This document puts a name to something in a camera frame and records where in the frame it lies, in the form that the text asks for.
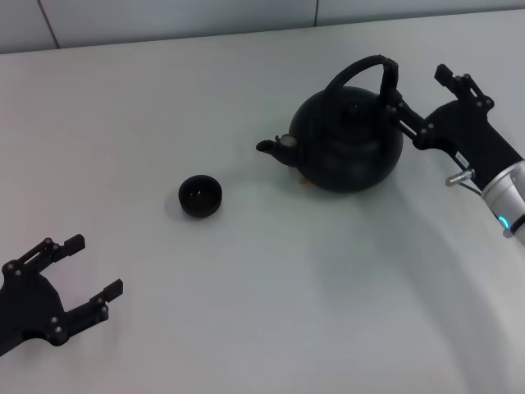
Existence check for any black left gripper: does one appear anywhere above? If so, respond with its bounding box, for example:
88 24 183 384
0 233 125 356

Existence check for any small dark teacup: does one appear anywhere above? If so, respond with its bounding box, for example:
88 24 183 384
177 174 224 219

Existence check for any silver plug with thin cable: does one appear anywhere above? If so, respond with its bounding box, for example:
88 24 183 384
445 167 486 195

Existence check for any black round teapot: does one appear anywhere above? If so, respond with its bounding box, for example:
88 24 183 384
255 54 405 195

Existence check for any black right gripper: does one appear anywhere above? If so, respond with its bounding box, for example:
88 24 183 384
385 63 525 190

